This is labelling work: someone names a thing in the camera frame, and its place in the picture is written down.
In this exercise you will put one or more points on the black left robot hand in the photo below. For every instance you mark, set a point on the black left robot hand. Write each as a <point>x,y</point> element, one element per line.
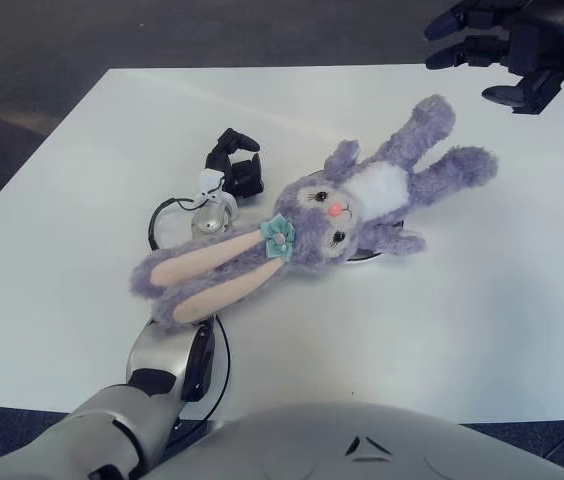
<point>244,177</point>

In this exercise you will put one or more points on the purple plush bunny doll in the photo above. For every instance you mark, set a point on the purple plush bunny doll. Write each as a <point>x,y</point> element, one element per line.
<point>312,215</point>

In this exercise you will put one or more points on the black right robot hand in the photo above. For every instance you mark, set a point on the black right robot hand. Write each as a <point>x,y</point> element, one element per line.
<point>552,40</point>

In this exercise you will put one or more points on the white plate black rim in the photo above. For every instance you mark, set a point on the white plate black rim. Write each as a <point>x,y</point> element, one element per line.
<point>367,256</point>

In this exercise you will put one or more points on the white left wrist adapter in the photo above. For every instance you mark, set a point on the white left wrist adapter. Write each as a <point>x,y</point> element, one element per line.
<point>210,180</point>

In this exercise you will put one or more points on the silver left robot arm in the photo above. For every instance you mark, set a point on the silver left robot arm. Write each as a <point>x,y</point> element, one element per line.
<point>157,355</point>

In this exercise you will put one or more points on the grey robot torso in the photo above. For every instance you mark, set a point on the grey robot torso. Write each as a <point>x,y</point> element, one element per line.
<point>362,440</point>

